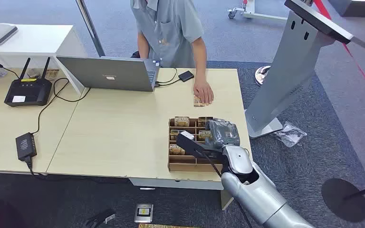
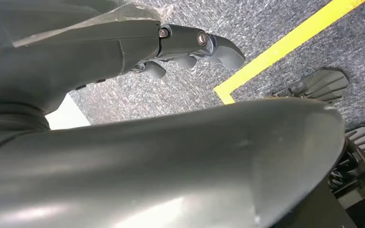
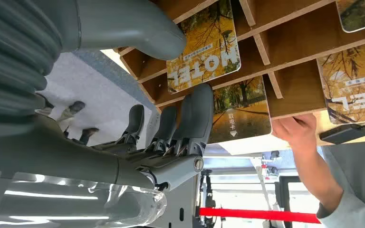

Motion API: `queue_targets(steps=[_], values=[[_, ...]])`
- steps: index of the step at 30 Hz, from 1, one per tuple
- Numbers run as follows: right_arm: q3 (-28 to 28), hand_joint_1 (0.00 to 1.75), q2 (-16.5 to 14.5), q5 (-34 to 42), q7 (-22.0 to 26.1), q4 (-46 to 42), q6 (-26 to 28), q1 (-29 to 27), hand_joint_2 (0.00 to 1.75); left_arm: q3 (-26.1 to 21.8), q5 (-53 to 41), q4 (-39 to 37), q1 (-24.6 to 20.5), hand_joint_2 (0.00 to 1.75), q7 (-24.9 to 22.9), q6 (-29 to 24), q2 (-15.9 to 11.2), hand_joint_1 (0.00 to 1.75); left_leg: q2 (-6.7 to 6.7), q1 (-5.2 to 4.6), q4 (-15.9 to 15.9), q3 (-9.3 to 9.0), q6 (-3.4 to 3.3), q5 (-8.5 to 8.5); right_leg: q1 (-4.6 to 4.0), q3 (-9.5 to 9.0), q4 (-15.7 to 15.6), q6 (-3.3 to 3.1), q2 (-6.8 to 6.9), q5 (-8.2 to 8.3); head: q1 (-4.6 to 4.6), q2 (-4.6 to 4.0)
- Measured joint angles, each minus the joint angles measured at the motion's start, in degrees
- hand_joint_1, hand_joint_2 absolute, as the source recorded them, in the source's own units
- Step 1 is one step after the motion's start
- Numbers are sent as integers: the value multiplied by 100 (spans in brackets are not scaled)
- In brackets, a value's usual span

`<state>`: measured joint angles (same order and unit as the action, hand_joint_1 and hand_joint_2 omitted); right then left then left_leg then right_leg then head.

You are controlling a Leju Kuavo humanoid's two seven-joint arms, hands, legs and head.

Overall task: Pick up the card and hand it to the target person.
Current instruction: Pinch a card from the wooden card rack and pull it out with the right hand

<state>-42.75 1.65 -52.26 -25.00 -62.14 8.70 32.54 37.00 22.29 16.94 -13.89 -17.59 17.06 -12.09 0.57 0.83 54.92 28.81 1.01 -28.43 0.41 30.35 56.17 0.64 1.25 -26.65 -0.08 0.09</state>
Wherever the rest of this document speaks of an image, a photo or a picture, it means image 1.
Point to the black handheld device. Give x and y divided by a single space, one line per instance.
100 218

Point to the clear plastic bag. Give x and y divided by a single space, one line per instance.
289 134

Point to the silver card terminal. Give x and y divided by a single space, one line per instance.
143 213

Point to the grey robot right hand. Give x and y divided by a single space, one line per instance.
223 132

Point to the black power adapter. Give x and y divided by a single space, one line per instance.
25 146

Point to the small black card reader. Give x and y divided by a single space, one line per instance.
186 76

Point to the wooden card organizer box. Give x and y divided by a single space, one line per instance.
182 163

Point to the white cabinet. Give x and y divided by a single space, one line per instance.
37 41

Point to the silver kiosk stand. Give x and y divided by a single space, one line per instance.
289 69

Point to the red barrier belt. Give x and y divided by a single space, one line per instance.
363 75

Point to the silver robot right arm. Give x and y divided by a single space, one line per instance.
258 192

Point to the white wheeled cart frame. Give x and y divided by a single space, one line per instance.
255 12

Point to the person's left forearm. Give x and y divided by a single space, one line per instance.
199 61

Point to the person's left hand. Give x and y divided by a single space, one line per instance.
204 92

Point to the black wrist camera with pale box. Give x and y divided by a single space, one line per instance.
190 145

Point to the person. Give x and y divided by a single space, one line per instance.
166 31

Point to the grey metal pole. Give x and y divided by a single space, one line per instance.
91 28

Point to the black stanchion base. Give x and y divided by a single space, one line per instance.
343 201

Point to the grey laptop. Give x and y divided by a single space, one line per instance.
107 74

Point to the chrome stanchion base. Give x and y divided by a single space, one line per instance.
260 75

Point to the black router with antennas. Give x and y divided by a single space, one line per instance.
28 91

